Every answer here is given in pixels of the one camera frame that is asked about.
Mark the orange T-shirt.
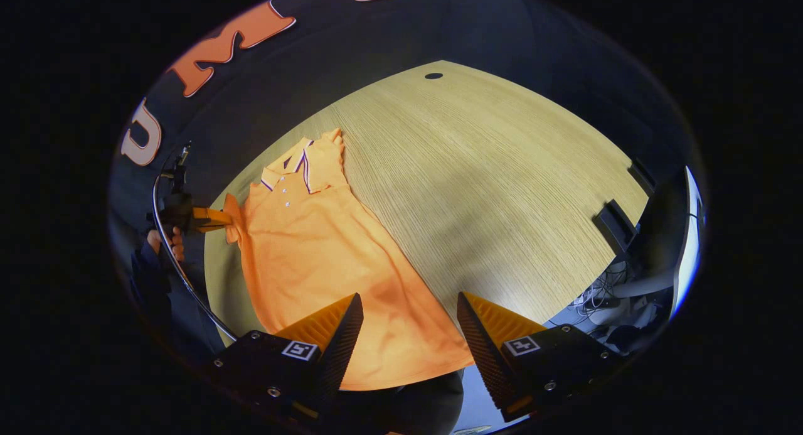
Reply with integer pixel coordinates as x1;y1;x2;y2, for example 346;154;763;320
224;129;474;390

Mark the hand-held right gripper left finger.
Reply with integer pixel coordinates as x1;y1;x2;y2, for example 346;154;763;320
210;293;364;423

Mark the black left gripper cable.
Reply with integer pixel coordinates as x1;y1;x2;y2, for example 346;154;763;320
152;171;240;343

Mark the white panel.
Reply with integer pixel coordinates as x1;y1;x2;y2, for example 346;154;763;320
671;165;705;316

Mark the bundle of cables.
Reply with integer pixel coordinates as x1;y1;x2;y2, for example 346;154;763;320
574;259;628;316

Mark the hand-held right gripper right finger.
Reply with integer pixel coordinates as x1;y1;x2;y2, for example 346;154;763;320
456;291;628;423

